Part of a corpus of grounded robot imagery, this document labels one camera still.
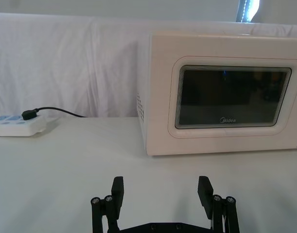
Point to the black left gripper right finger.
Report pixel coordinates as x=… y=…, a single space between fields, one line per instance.
x=206 y=194

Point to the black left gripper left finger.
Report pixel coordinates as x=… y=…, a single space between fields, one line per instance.
x=117 y=194

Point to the white table cloth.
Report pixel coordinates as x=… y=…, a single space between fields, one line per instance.
x=66 y=174

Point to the cream microwave oven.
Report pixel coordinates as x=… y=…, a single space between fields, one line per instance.
x=160 y=97

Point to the white power strip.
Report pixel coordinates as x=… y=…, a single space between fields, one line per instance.
x=15 y=127

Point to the white curtain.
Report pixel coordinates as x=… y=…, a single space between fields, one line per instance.
x=66 y=60

